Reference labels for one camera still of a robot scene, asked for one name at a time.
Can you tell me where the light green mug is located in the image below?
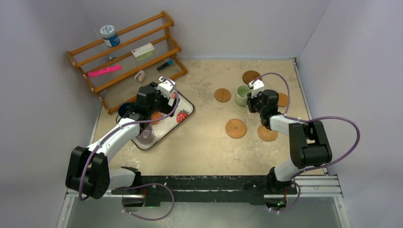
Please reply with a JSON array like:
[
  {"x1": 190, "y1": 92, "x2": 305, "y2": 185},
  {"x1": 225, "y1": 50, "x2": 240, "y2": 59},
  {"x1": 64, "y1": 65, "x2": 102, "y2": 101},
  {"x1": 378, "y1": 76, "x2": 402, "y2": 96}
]
[{"x1": 235, "y1": 85, "x2": 251, "y2": 107}]

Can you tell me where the brown wooden round coaster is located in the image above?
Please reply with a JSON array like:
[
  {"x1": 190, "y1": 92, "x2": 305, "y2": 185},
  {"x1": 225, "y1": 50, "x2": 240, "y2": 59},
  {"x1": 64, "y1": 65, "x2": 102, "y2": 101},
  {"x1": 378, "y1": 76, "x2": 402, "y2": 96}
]
[{"x1": 278, "y1": 93, "x2": 289, "y2": 107}]

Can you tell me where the white strawberry metal tray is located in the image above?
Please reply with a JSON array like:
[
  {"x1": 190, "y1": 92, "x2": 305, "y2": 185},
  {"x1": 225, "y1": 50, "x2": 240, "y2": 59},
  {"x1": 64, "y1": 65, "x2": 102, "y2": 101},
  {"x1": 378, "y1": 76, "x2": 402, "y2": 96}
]
[{"x1": 115, "y1": 89, "x2": 195, "y2": 151}]

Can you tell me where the dark grooved wooden coaster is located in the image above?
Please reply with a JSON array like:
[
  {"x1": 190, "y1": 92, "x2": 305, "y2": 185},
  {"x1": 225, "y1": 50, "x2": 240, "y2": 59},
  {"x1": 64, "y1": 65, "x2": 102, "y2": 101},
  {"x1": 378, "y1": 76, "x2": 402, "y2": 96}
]
[{"x1": 242, "y1": 70, "x2": 260, "y2": 84}]

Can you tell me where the plain round wooden coaster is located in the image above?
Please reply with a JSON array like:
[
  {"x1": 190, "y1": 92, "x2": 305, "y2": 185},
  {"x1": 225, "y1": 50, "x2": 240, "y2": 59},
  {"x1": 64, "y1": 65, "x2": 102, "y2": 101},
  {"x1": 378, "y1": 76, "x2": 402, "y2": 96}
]
[{"x1": 214, "y1": 88, "x2": 231, "y2": 103}]

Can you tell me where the woven rattan round coaster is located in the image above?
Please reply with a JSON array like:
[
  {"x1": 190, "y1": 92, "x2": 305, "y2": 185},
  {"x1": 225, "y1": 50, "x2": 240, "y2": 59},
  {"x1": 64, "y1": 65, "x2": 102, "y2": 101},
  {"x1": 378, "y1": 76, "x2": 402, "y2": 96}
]
[{"x1": 225, "y1": 119, "x2": 247, "y2": 139}]

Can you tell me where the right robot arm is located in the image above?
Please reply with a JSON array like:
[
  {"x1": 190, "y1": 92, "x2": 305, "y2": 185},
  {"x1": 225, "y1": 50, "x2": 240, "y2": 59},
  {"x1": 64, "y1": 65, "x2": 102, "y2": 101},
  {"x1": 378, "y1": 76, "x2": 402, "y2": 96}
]
[{"x1": 247, "y1": 80, "x2": 332, "y2": 193}]

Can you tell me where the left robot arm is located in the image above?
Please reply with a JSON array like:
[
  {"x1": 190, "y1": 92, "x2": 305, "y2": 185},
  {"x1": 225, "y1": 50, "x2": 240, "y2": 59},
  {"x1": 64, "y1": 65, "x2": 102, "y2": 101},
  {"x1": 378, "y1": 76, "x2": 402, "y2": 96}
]
[{"x1": 65, "y1": 77, "x2": 180, "y2": 201}]

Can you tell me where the orange mug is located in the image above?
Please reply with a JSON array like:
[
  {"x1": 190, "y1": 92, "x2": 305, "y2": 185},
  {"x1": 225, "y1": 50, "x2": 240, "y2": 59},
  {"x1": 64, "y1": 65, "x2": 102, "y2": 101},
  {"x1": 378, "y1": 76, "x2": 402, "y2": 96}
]
[{"x1": 151, "y1": 112, "x2": 163, "y2": 125}]

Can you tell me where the small white pink object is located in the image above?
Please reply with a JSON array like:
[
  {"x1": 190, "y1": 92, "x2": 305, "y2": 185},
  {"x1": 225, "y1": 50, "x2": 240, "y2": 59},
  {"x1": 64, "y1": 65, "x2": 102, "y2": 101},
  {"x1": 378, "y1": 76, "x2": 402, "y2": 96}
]
[{"x1": 134, "y1": 70, "x2": 145, "y2": 82}]

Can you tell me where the black blue marker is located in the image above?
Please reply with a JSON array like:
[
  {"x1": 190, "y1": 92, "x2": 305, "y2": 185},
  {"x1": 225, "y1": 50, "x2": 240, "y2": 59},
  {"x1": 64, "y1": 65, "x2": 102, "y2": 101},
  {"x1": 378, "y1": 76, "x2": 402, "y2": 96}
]
[{"x1": 157, "y1": 60, "x2": 174, "y2": 71}]

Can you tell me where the dark blue mug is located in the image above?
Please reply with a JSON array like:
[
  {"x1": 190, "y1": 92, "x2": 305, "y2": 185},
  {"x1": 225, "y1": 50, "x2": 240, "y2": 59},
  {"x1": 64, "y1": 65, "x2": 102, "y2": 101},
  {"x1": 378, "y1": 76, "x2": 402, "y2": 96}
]
[{"x1": 117, "y1": 102, "x2": 131, "y2": 117}]

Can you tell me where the white green small box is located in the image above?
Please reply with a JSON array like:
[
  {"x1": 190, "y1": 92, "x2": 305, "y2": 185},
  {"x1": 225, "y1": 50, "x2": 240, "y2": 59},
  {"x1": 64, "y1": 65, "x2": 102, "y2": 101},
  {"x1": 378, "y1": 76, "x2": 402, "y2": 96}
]
[{"x1": 131, "y1": 43, "x2": 155, "y2": 62}]

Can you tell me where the lilac purple mug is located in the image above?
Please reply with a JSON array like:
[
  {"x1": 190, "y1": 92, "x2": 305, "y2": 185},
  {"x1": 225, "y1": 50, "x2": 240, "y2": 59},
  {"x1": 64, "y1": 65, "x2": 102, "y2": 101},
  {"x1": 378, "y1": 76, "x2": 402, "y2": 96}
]
[{"x1": 136, "y1": 124, "x2": 155, "y2": 145}]

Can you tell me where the wooden tiered shelf rack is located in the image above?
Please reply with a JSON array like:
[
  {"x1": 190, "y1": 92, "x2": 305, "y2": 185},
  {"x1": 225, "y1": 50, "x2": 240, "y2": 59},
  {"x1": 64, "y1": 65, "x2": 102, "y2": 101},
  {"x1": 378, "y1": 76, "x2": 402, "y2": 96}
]
[{"x1": 66, "y1": 11, "x2": 188, "y2": 114}]

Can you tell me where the pink highlighter marker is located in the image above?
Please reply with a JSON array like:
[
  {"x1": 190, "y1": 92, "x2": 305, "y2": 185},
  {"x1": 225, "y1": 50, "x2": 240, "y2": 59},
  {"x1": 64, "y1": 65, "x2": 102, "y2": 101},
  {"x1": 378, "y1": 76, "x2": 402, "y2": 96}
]
[{"x1": 88, "y1": 65, "x2": 122, "y2": 77}]

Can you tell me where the blue white lidded jar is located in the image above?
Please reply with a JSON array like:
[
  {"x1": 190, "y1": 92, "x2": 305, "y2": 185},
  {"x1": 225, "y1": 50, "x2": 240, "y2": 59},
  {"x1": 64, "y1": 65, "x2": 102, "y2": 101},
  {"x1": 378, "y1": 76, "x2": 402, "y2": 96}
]
[{"x1": 100, "y1": 25, "x2": 120, "y2": 48}]

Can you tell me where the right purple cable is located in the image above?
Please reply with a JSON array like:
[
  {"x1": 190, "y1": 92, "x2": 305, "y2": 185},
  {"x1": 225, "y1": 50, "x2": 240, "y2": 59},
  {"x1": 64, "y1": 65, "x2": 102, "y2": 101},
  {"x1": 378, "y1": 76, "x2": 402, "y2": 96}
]
[{"x1": 249, "y1": 72, "x2": 361, "y2": 215}]

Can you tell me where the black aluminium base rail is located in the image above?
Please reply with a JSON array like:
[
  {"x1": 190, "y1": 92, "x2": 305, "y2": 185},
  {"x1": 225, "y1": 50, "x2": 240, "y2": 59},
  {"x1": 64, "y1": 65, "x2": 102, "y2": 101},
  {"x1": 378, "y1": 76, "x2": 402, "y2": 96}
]
[{"x1": 64, "y1": 175, "x2": 342, "y2": 209}]

